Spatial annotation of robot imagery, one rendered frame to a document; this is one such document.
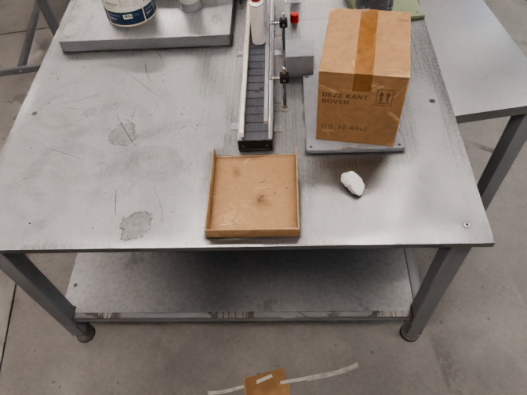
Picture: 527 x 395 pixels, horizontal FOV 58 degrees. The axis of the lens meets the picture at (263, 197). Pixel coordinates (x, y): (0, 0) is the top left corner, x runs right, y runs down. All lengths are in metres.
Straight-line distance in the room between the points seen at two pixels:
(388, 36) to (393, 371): 1.28
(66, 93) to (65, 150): 0.29
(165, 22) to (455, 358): 1.77
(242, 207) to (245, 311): 0.62
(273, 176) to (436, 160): 0.50
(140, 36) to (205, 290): 1.03
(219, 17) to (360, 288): 1.21
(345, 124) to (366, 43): 0.23
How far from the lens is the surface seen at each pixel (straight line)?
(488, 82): 1.84
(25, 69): 3.30
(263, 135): 1.48
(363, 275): 1.96
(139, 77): 1.87
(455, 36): 2.02
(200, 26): 1.97
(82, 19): 2.17
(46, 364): 2.29
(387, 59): 1.38
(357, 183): 1.40
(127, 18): 2.03
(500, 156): 2.03
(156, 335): 2.16
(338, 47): 1.41
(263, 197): 1.39
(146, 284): 2.01
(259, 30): 1.79
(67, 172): 1.62
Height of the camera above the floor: 1.95
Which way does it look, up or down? 54 degrees down
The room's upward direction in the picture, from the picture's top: 6 degrees counter-clockwise
